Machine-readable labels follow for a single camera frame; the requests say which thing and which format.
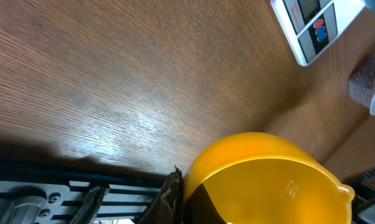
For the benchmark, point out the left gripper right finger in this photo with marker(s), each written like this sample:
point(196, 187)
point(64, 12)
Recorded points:
point(167, 206)

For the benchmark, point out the yellow measuring scoop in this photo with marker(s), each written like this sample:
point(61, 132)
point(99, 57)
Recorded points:
point(260, 178)

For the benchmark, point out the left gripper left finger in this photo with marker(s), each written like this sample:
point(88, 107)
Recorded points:
point(92, 201)

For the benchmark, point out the metal base frame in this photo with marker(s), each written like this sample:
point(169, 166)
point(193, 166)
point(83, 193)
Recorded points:
point(25, 202)

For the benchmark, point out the white digital kitchen scale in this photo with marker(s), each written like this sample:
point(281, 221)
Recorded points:
point(311, 26)

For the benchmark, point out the clear plastic container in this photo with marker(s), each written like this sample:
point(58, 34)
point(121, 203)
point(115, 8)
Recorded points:
point(361, 84)

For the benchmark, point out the red beans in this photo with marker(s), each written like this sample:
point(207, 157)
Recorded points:
point(361, 83)

